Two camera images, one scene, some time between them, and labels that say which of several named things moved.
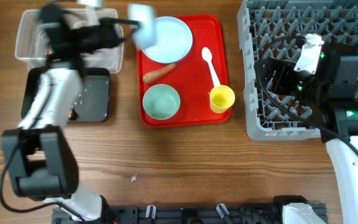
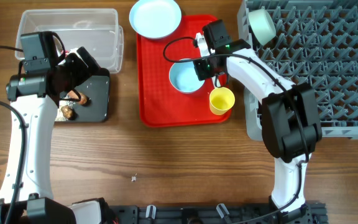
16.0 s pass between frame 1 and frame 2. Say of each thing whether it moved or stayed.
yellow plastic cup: stayed
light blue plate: moved
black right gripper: moved
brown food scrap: stayed
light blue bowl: moved
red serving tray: stayed
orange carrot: moved
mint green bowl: moved
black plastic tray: stayed
